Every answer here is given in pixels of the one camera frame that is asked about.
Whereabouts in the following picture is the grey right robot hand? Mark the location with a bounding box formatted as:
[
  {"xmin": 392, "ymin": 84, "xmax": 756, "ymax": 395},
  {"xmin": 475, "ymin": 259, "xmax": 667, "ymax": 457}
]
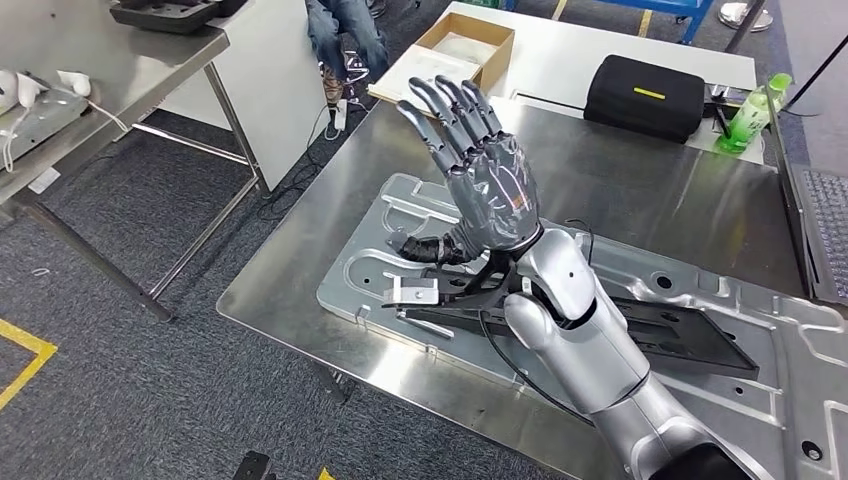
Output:
[{"xmin": 386, "ymin": 74, "xmax": 546, "ymax": 266}]

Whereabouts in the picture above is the black plastic car part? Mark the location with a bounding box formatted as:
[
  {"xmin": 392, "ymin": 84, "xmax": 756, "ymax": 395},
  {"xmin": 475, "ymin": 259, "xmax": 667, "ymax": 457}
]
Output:
[{"xmin": 397, "ymin": 294, "xmax": 761, "ymax": 382}]

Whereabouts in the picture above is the blue metal shelf rack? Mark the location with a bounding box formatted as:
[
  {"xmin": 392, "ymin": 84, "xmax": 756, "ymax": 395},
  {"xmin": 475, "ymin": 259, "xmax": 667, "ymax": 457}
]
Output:
[{"xmin": 503, "ymin": 0, "xmax": 718, "ymax": 45}]

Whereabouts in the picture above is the stainless steel workbench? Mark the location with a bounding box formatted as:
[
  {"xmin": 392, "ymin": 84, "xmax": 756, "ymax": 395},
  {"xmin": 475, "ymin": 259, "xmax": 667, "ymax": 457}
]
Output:
[{"xmin": 0, "ymin": 0, "xmax": 263, "ymax": 325}]

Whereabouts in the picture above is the stainless steel table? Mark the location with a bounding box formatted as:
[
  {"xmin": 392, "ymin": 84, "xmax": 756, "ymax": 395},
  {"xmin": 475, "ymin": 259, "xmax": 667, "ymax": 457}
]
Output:
[{"xmin": 216, "ymin": 95, "xmax": 848, "ymax": 480}]

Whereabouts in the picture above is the brown cardboard box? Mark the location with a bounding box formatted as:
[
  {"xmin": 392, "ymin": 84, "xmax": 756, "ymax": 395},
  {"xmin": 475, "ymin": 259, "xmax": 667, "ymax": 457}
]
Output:
[{"xmin": 413, "ymin": 11, "xmax": 517, "ymax": 95}]

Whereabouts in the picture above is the white table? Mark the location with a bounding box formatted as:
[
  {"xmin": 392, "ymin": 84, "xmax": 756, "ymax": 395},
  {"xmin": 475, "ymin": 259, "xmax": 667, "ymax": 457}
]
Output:
[{"xmin": 397, "ymin": 0, "xmax": 768, "ymax": 167}]

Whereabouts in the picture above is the black case with yellow label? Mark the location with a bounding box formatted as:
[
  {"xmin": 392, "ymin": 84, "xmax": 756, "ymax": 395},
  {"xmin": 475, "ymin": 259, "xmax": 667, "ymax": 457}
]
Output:
[{"xmin": 582, "ymin": 54, "xmax": 708, "ymax": 145}]

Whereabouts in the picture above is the person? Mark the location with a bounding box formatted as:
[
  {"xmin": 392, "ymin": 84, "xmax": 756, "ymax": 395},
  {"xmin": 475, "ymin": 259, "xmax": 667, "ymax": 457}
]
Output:
[{"xmin": 304, "ymin": 0, "xmax": 391, "ymax": 102}]

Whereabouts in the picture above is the white cabinet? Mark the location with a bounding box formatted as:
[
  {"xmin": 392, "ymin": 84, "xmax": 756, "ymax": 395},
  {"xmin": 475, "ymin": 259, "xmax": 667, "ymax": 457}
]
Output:
[{"xmin": 158, "ymin": 0, "xmax": 333, "ymax": 193}]

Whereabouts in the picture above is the small black device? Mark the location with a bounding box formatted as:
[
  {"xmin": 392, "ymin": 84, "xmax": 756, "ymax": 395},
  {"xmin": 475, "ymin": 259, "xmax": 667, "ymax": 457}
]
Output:
[{"xmin": 705, "ymin": 82, "xmax": 738, "ymax": 142}]

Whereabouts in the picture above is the green drink bottle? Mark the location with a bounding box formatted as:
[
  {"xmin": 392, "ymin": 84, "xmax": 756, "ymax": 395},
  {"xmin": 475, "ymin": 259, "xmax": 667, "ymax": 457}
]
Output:
[{"xmin": 718, "ymin": 72, "xmax": 794, "ymax": 156}]

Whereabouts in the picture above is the large grey metal tray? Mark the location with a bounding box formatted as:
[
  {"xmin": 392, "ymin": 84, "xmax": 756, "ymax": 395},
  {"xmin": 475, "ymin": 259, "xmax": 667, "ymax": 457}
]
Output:
[{"xmin": 316, "ymin": 173, "xmax": 848, "ymax": 480}]

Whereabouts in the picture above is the grey laptop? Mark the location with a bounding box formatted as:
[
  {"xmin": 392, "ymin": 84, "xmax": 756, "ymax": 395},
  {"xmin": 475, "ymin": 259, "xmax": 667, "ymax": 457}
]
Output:
[{"xmin": 765, "ymin": 78, "xmax": 848, "ymax": 307}]

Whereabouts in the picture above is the thin black pole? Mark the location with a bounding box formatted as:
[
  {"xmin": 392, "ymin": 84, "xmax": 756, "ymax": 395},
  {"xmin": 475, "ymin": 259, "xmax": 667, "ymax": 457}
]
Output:
[{"xmin": 784, "ymin": 33, "xmax": 848, "ymax": 112}]

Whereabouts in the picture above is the black robot left foot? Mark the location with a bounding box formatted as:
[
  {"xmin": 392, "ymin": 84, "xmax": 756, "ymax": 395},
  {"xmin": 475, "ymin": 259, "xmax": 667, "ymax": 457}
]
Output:
[{"xmin": 231, "ymin": 450, "xmax": 278, "ymax": 480}]

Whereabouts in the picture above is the white handheld controller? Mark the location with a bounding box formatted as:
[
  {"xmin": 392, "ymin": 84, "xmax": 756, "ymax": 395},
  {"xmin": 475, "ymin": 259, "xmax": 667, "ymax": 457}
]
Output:
[{"xmin": 56, "ymin": 69, "xmax": 93, "ymax": 99}]

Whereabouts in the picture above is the white label sticker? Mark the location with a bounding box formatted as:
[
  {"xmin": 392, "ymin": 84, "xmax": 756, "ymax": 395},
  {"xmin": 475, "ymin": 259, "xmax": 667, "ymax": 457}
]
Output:
[{"xmin": 27, "ymin": 166, "xmax": 63, "ymax": 196}]

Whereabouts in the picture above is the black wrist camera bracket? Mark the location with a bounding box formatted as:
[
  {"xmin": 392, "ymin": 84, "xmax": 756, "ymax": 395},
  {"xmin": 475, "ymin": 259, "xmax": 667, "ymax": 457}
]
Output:
[{"xmin": 380, "ymin": 254, "xmax": 526, "ymax": 321}]

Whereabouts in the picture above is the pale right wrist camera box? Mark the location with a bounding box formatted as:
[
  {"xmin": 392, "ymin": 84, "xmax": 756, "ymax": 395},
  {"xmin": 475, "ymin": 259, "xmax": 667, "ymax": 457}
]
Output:
[{"xmin": 382, "ymin": 274, "xmax": 442, "ymax": 309}]

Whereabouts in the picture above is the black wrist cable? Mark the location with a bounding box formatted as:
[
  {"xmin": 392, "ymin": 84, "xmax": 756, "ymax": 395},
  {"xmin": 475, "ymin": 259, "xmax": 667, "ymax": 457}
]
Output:
[{"xmin": 478, "ymin": 307, "xmax": 598, "ymax": 427}]

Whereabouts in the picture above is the black post with round base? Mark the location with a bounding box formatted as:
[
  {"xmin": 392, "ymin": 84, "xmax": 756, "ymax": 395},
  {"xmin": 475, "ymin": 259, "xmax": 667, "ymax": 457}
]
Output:
[{"xmin": 718, "ymin": 0, "xmax": 774, "ymax": 54}]

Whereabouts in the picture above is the white headset cable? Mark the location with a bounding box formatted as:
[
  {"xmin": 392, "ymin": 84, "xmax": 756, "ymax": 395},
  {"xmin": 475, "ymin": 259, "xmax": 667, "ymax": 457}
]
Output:
[{"xmin": 0, "ymin": 97, "xmax": 131, "ymax": 175}]

